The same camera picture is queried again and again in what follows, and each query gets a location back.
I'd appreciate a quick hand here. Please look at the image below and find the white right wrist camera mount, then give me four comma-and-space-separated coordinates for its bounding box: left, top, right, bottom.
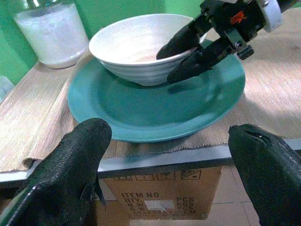
258, 0, 282, 33

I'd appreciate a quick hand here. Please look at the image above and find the brown printed cardboard box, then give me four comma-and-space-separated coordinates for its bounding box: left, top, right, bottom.
95, 165, 224, 226

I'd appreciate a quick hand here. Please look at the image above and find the teal ceramic plate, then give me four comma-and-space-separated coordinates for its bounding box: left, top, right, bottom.
67, 39, 246, 143

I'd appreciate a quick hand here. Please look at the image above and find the glass jar with white filling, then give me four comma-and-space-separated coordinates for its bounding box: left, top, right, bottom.
13, 0, 89, 70

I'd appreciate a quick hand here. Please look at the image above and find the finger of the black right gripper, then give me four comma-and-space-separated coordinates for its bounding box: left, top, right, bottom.
156, 16, 214, 60
166, 37, 234, 85

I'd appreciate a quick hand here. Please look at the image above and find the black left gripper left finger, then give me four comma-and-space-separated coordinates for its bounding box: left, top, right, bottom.
0, 117, 112, 226

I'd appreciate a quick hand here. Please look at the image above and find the white ceramic bowl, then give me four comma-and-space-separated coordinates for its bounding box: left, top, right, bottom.
88, 13, 209, 87

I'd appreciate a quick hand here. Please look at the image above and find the beige woven placemat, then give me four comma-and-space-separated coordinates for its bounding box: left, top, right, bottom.
0, 9, 301, 174

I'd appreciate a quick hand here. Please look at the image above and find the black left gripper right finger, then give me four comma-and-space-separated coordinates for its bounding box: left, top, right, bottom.
228, 123, 301, 226

